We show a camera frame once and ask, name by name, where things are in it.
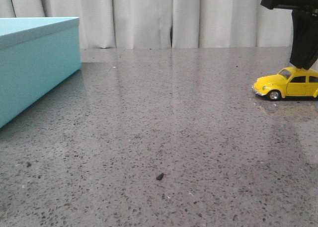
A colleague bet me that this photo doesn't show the yellow toy beetle car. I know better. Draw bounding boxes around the yellow toy beetle car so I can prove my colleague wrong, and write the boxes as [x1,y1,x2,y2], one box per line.
[252,67,318,101]

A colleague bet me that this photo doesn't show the small black debris piece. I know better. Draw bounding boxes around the small black debris piece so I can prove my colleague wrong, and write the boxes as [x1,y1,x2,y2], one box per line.
[156,173,164,180]

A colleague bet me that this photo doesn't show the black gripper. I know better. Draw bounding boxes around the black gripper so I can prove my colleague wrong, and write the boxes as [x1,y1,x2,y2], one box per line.
[261,0,318,70]

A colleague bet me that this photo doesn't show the light blue cardboard box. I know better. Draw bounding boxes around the light blue cardboard box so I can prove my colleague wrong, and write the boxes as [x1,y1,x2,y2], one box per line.
[0,17,81,126]

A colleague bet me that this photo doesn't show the white pleated curtain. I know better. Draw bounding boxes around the white pleated curtain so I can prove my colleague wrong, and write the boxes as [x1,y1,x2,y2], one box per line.
[0,0,293,49]

